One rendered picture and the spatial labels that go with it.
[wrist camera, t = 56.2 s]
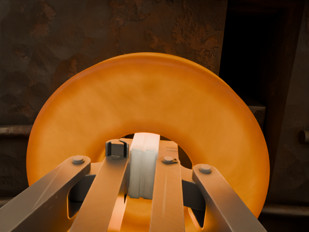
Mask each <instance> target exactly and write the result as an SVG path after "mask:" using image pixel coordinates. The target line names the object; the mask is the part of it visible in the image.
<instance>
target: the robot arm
mask: <svg viewBox="0 0 309 232"><path fill-rule="evenodd" d="M127 196H130V198H137V199H139V197H143V199H150V200H152V208H151V217H150V226H149V232H185V222H184V209H183V206H185V207H188V208H189V209H188V211H189V215H190V217H191V219H192V221H193V223H194V225H195V227H196V230H197V232H267V231H266V229H265V228H264V227H263V226H262V224H261V223H260V222H259V221H258V219H257V218H256V217H255V216H254V214H253V213H252V212H251V211H250V209H249V208H248V207H247V206H246V205H245V203H244V202H243V201H242V200H241V198H240V197H239V196H238V195H237V193H236V192H235V191H234V190H233V188H232V187H231V186H230V185H229V183H228V182H227V181H226V179H225V178H224V177H223V176H222V175H221V174H220V172H219V171H218V170H217V169H216V168H215V167H213V166H211V165H209V164H197V165H195V166H194V167H193V170H191V169H188V168H185V167H183V166H181V165H180V161H179V159H178V147H177V144H176V143H175V142H173V141H165V140H160V135H158V134H154V133H135V135H134V138H133V139H125V138H121V139H113V140H109V141H107V142H106V143H105V158H104V160H103V162H98V163H91V159H90V158H89V157H86V156H82V155H76V156H73V157H70V158H68V159H66V160H65V161H64V162H62V163H61V164H59V165H58V166H57V167H55V168H54V169H53V170H51V171H50V172H49V173H47V174H46V175H44V176H43V177H42V178H40V179H39V180H38V181H36V182H35V183H34V184H32V185H31V186H30V187H28V188H27V189H25V190H24V191H23V192H21V193H20V194H18V195H17V196H16V197H14V198H13V199H12V200H11V201H9V202H8V203H6V204H5V205H4V206H2V207H1V208H0V232H67V231H68V230H69V229H70V230H69V232H120V227H121V224H122V219H123V215H124V211H125V207H126V202H127Z"/></svg>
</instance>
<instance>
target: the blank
mask: <svg viewBox="0 0 309 232"><path fill-rule="evenodd" d="M133 133H154V134H158V135H161V136H164V137H166V138H168V139H170V140H172V141H173V142H175V143H176V144H178V145H179V146H180V147H181V148H182V149H183V150H184V151H185V152H186V154H187V155H188V156H189V158H190V160H191V162H192V170H193V167H194V166H195V165H197V164H209V165H211V166H213V167H215V168H216V169H217V170H218V171H219V172H220V174H221V175H222V176H223V177H224V178H225V179H226V181H227V182H228V183H229V185H230V186H231V187H232V188H233V190H234V191H235V192H236V193H237V195H238V196H239V197H240V198H241V200H242V201H243V202H244V203H245V205H246V206H247V207H248V208H249V209H250V211H251V212H252V213H253V214H254V216H255V217H256V218H257V219H258V217H259V215H260V213H261V210H262V208H263V205H264V202H265V199H266V195H267V191H268V186H269V173H270V167H269V154H268V149H267V145H266V142H265V138H264V135H263V133H262V130H261V128H260V126H259V124H258V122H257V120H256V118H255V117H254V115H253V113H252V112H251V111H250V109H249V108H248V106H247V105H246V104H245V103H244V101H243V100H242V99H241V98H240V97H239V96H238V95H237V94H236V93H235V92H234V91H233V89H232V88H231V87H230V86H229V85H228V84H227V83H226V82H224V81H223V80H222V79H221V78H220V77H218V76H217V75H216V74H214V73H213V72H211V71H210V70H208V69H207V68H205V67H203V66H201V65H199V64H197V63H195V62H193V61H190V60H188V59H185V58H182V57H178V56H174V55H170V54H164V53H157V52H137V53H129V54H124V55H120V56H116V57H113V58H109V59H107V60H104V61H102V62H100V63H98V64H96V65H94V66H91V67H89V68H87V69H85V70H83V71H81V72H80V73H78V74H76V75H74V76H73V77H71V78H70V79H69V80H67V81H66V82H65V83H64V84H63V85H61V86H60V87H59V88H58V89H57V90H56V91H55V92H54V93H53V94H52V95H51V97H50V98H49V99H48V100H47V101H46V103H45V104H44V105H43V107H42V109H41V110H40V112H39V114H38V116H37V118H36V120H35V122H34V124H33V127H32V130H31V133H30V137H29V142H28V148H27V156H26V169H27V178H28V183H29V186H31V185H32V184H34V183H35V182H36V181H38V180H39V179H40V178H42V177H43V176H44V175H46V174H47V173H49V172H50V171H51V170H53V169H54V168H55V167H57V166H58V165H59V164H61V163H62V162H64V161H65V160H66V159H68V158H70V157H73V156H76V155H82V156H86V157H89V158H90V159H91V163H98V162H103V160H104V158H105V143H106V142H107V141H109V140H113V139H119V138H121V137H123V136H126V135H129V134H133ZM151 208H152V200H150V199H143V198H142V197H139V199H137V198H130V196H127V202H126V207H125V211H124V215H123V219H122V224H121V227H120V232H149V226H150V217H151Z"/></svg>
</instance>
